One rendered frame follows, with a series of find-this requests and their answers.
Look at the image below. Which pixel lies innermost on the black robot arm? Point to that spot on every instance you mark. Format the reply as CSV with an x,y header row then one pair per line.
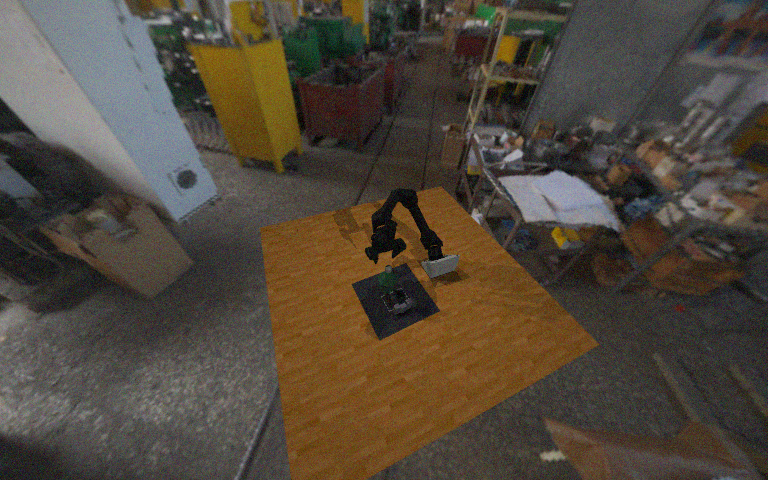
x,y
383,235

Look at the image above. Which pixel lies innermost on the dark grey flat mat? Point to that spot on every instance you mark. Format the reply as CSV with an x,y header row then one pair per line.
x,y
378,306

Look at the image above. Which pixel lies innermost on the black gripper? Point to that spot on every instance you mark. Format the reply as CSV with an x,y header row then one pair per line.
x,y
397,245

